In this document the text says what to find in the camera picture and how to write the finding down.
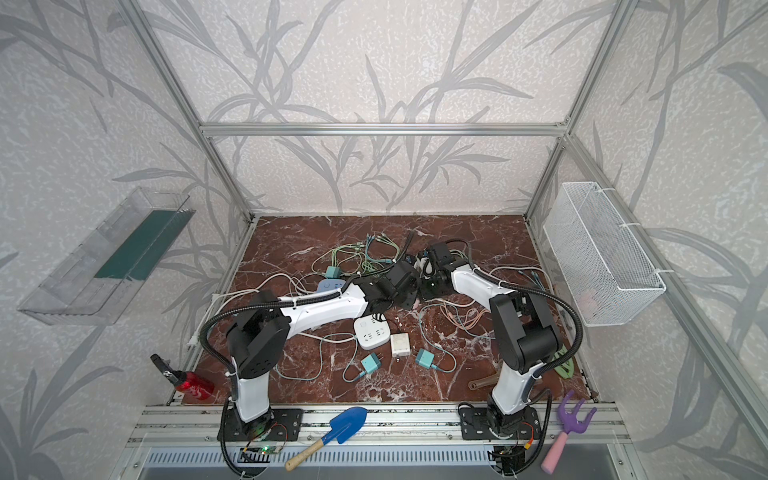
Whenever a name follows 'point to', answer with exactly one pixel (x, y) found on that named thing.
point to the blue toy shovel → (344, 426)
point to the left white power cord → (244, 292)
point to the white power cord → (523, 267)
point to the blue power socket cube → (328, 284)
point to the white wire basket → (605, 276)
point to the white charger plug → (400, 345)
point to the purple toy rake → (569, 424)
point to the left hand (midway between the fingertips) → (415, 284)
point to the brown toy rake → (483, 382)
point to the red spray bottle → (190, 382)
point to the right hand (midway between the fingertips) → (424, 281)
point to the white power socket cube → (371, 333)
